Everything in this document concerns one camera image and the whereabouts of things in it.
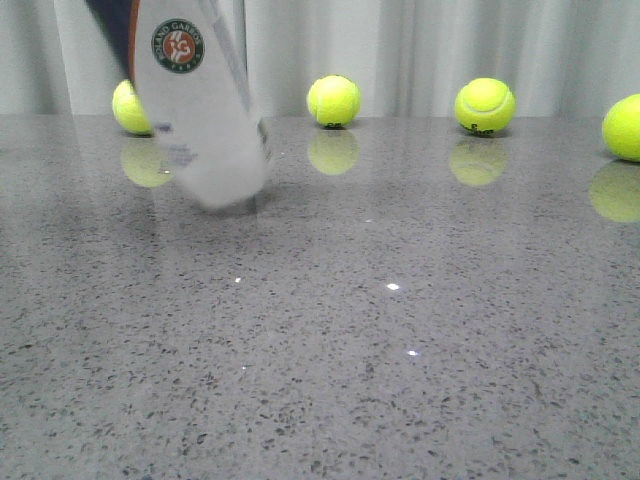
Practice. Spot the white blue tennis ball can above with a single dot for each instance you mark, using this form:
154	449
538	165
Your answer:
194	89

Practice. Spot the middle yellow tennis ball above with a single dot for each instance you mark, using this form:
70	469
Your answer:
334	100

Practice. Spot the yellow tennis ball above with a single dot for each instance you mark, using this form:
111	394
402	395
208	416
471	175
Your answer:
620	128
128	111
484	106
334	100

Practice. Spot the left yellow tennis ball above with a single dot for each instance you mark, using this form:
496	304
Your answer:
128	111

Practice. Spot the far right yellow tennis ball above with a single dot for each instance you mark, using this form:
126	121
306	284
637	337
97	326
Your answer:
620	128

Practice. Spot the grey white curtain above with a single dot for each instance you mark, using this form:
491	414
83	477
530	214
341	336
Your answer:
409	58

